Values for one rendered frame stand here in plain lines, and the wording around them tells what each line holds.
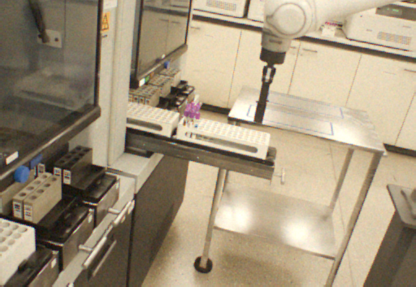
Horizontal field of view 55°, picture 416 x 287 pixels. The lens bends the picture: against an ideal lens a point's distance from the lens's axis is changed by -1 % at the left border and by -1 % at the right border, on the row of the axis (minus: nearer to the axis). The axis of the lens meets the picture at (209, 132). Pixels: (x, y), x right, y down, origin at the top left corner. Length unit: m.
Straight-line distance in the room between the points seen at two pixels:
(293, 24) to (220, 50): 2.67
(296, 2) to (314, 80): 2.66
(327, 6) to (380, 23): 2.56
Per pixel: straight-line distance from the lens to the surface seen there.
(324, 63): 3.58
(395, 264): 1.61
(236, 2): 3.53
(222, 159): 1.28
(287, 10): 0.96
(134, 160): 1.32
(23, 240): 0.82
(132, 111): 1.35
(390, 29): 3.61
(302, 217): 2.05
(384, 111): 3.77
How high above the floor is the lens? 1.39
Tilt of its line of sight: 24 degrees down
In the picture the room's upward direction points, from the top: 10 degrees clockwise
